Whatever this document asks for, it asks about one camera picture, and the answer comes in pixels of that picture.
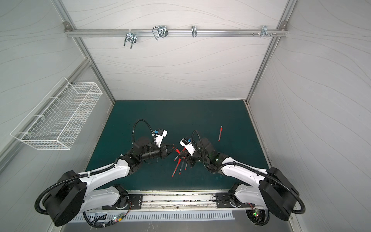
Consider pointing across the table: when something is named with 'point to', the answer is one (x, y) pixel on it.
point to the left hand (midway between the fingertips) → (174, 148)
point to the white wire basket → (59, 119)
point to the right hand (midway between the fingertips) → (180, 153)
